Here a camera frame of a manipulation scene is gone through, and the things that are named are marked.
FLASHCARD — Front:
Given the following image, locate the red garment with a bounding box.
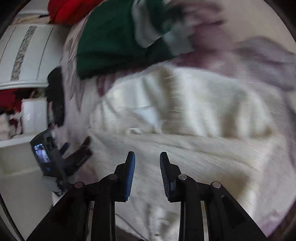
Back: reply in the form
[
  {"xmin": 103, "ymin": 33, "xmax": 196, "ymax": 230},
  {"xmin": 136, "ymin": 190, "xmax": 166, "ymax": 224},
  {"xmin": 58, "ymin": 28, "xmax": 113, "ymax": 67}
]
[{"xmin": 47, "ymin": 0, "xmax": 103, "ymax": 25}]

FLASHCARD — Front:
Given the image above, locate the white storage box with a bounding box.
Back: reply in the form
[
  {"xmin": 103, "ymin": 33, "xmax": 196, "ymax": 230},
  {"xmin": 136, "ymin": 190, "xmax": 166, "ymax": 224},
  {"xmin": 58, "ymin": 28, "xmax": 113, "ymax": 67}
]
[{"xmin": 22, "ymin": 98, "xmax": 48, "ymax": 134}]

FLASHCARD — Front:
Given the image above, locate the black cloth at bed edge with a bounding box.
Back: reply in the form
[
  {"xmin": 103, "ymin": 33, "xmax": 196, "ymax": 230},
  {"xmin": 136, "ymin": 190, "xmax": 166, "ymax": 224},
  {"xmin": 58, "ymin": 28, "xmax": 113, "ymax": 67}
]
[{"xmin": 45, "ymin": 66, "xmax": 65, "ymax": 127}]

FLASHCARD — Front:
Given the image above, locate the dark green striped garment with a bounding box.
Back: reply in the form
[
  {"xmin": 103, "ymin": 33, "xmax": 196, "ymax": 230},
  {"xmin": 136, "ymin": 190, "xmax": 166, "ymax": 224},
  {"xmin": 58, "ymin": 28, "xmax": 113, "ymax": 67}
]
[{"xmin": 77, "ymin": 1, "xmax": 194, "ymax": 80}]

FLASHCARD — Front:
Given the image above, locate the floral plush bed blanket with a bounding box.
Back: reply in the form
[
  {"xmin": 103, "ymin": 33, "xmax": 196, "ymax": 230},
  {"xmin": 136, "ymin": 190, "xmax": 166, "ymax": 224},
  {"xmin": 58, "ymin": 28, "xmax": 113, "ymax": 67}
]
[{"xmin": 52, "ymin": 0, "xmax": 296, "ymax": 237}]

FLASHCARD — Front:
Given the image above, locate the cream fuzzy knit sweater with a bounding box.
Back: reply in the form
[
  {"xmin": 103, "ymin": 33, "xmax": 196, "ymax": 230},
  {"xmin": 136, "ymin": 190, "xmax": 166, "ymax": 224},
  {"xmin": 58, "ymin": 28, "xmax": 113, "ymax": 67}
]
[{"xmin": 88, "ymin": 64, "xmax": 295, "ymax": 240}]

